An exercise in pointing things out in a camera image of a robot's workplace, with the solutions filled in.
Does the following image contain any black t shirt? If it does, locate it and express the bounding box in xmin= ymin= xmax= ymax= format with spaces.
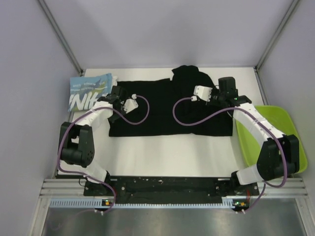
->
xmin=109 ymin=65 xmax=233 ymax=137

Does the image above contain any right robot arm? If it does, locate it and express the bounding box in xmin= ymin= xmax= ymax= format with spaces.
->
xmin=209 ymin=77 xmax=300 ymax=195

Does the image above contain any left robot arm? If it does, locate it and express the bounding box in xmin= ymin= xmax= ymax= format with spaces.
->
xmin=58 ymin=86 xmax=128 ymax=195

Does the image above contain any folded blue printed t shirt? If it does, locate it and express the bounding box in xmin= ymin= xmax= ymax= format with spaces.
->
xmin=68 ymin=73 xmax=112 ymax=112

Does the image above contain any green plastic bin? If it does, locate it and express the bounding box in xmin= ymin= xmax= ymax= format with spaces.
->
xmin=235 ymin=105 xmax=308 ymax=173

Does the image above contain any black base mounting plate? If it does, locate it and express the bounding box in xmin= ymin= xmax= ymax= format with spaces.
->
xmin=84 ymin=176 xmax=259 ymax=204

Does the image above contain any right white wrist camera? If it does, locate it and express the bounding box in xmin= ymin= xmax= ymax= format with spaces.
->
xmin=191 ymin=86 xmax=213 ymax=102

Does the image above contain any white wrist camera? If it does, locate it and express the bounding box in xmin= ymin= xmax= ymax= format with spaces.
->
xmin=123 ymin=94 xmax=139 ymax=114
xmin=191 ymin=86 xmax=213 ymax=102

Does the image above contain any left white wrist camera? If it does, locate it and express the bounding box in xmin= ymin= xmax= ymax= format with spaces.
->
xmin=123 ymin=94 xmax=139 ymax=114

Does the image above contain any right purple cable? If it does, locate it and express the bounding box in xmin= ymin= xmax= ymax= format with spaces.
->
xmin=172 ymin=96 xmax=288 ymax=214

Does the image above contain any purple cable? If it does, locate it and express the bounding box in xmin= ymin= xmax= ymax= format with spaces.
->
xmin=172 ymin=96 xmax=288 ymax=214
xmin=56 ymin=94 xmax=150 ymax=217

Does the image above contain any left aluminium frame post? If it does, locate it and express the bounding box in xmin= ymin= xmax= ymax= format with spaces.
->
xmin=36 ymin=0 xmax=84 ymax=76

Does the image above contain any aluminium frame post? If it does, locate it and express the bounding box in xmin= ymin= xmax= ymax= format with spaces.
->
xmin=254 ymin=0 xmax=301 ymax=73
xmin=36 ymin=0 xmax=84 ymax=76

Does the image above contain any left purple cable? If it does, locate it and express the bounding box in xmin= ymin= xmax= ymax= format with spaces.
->
xmin=56 ymin=94 xmax=150 ymax=217

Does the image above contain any aluminium front rail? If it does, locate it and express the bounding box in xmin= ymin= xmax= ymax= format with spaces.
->
xmin=39 ymin=178 xmax=308 ymax=199

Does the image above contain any light blue cable duct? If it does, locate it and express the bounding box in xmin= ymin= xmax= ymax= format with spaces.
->
xmin=49 ymin=198 xmax=247 ymax=209

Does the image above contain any right aluminium frame post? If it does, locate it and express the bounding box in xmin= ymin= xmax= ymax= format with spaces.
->
xmin=254 ymin=0 xmax=301 ymax=73

